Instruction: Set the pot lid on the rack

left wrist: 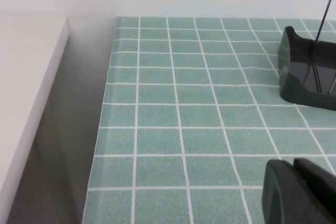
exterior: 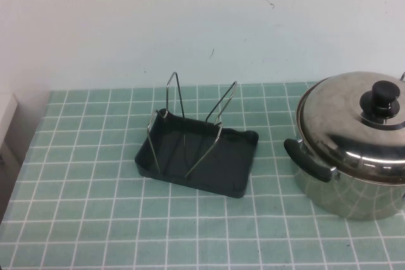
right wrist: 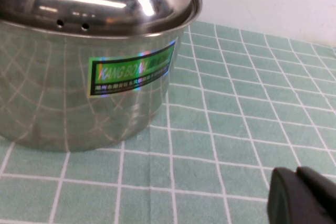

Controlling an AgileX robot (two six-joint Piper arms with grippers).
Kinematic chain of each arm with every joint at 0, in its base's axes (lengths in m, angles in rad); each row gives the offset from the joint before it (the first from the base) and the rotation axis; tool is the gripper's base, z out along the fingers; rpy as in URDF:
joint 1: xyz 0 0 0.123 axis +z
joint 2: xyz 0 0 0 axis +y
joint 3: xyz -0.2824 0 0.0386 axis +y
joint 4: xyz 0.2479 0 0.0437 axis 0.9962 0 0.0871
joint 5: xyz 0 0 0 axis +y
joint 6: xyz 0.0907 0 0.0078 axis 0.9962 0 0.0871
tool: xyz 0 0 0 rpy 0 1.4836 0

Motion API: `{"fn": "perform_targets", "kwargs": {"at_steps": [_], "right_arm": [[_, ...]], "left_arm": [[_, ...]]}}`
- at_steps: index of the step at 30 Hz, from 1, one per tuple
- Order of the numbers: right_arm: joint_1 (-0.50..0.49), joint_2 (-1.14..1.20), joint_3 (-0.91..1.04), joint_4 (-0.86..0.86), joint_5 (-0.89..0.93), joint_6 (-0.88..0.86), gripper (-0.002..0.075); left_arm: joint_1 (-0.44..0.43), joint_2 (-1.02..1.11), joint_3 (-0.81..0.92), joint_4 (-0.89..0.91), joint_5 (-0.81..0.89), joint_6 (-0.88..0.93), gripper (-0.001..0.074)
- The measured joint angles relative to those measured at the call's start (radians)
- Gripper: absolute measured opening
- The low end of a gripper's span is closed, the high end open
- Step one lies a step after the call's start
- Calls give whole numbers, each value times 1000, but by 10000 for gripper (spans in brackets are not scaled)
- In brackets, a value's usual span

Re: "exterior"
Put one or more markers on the stainless steel pot lid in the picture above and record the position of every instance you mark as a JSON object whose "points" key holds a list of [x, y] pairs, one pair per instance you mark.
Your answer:
{"points": [[335, 115]]}

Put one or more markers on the white cabinet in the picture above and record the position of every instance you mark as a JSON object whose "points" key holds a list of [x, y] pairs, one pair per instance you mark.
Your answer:
{"points": [[8, 118]]}

